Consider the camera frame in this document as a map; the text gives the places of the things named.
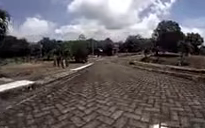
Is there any dry grass ground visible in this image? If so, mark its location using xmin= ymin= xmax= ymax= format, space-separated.
xmin=0 ymin=59 xmax=88 ymax=88

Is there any large dark round tree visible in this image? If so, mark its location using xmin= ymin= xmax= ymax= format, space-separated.
xmin=151 ymin=19 xmax=186 ymax=56

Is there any grey brick paved road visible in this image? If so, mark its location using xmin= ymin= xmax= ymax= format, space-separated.
xmin=0 ymin=54 xmax=205 ymax=128

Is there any pale concrete kerb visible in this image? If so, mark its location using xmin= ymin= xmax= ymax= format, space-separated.
xmin=0 ymin=61 xmax=95 ymax=95

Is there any small dark tree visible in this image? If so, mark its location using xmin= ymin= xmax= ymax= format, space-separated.
xmin=184 ymin=32 xmax=205 ymax=56

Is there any group of young trees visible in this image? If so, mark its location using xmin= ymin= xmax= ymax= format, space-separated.
xmin=51 ymin=46 xmax=73 ymax=70

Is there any grey stone kerb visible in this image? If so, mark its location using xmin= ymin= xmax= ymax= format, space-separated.
xmin=128 ymin=59 xmax=205 ymax=85

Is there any row of trees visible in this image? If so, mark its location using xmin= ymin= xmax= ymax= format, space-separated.
xmin=0 ymin=32 xmax=205 ymax=64

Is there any green bush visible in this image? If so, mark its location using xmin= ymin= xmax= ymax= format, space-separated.
xmin=72 ymin=41 xmax=91 ymax=64

